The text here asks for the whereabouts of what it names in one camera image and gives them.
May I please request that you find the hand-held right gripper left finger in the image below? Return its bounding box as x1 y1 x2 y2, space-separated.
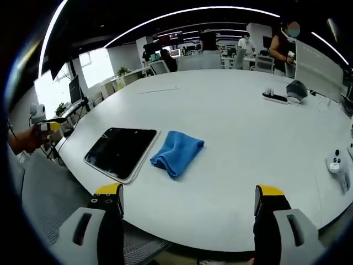
51 182 125 265

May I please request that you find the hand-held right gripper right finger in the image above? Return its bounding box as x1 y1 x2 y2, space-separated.
253 184 325 265

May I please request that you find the black tablet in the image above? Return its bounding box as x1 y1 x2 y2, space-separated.
83 127 161 185

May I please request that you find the blue cleaning cloth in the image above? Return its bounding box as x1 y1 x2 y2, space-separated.
149 130 205 179

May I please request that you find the black monitor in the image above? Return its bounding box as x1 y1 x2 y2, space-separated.
68 75 83 105

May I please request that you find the white hand-held device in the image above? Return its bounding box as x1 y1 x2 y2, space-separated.
325 149 351 194

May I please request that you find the white office chair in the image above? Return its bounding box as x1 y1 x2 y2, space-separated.
255 54 276 73
233 49 247 70
148 60 169 76

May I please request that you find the black and white power strip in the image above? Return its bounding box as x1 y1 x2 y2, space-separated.
261 87 289 104

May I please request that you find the large white monitor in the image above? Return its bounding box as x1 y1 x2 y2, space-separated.
293 38 345 103

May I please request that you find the white cable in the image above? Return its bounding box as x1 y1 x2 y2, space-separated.
306 89 341 113

